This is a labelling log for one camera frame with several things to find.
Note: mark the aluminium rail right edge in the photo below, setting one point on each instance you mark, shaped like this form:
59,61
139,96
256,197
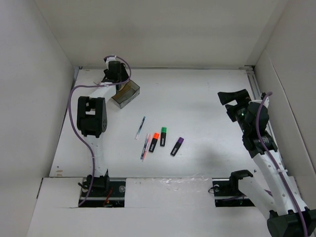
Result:
259,98

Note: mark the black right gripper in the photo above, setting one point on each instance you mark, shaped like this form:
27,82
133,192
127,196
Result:
242,97

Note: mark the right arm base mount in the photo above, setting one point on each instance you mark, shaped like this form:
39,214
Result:
226,192

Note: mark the blue clear pen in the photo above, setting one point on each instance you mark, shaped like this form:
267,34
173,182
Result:
140,127

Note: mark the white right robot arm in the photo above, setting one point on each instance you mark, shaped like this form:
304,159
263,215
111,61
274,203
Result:
286,214

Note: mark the smoky acrylic organizer box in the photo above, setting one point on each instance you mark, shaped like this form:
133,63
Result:
125,93

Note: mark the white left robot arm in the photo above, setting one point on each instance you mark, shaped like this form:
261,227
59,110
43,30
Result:
92,114

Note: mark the pink clear pen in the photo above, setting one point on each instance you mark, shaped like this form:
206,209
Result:
147,146

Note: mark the green cap highlighter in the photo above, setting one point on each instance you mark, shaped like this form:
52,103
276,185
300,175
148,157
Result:
163,136

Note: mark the purple cap highlighter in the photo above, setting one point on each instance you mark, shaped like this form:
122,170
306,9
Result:
177,146

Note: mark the orange cap highlighter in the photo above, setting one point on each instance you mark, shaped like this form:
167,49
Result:
153,142

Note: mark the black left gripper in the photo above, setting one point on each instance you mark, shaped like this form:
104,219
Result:
123,74

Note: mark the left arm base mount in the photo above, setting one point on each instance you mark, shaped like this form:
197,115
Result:
106,192

